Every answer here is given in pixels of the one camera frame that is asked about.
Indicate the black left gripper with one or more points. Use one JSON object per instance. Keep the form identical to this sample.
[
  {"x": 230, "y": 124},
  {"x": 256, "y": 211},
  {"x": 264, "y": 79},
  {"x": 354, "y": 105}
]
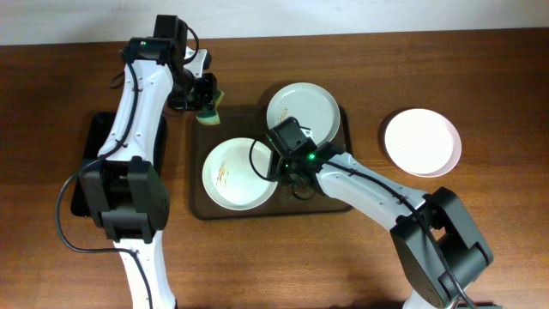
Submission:
[{"x": 208, "y": 95}]

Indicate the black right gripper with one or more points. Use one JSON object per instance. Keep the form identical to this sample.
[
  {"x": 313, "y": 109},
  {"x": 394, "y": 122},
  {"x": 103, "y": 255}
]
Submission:
[{"x": 298, "y": 184}]

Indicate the green yellow sponge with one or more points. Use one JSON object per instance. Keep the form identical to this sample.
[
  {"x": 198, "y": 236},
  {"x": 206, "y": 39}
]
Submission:
[{"x": 209, "y": 115}]

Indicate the white cream plate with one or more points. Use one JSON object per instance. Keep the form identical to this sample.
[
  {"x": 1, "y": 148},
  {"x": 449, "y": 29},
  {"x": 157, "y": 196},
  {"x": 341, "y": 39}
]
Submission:
[{"x": 230, "y": 181}]

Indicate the pink plate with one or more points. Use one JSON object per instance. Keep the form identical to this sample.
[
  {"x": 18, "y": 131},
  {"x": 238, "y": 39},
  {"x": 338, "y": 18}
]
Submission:
[{"x": 422, "y": 142}]

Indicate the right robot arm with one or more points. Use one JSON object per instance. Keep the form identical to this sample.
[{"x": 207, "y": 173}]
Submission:
[{"x": 441, "y": 249}]

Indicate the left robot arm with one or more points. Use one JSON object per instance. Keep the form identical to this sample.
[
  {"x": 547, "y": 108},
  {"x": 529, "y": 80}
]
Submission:
[{"x": 122, "y": 187}]

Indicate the brown serving tray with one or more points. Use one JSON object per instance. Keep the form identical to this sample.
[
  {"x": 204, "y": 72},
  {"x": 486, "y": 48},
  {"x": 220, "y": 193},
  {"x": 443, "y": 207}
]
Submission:
[{"x": 243, "y": 121}]

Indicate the light blue-grey plate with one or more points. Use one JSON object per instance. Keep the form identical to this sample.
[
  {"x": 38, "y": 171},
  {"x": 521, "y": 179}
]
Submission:
[{"x": 313, "y": 106}]

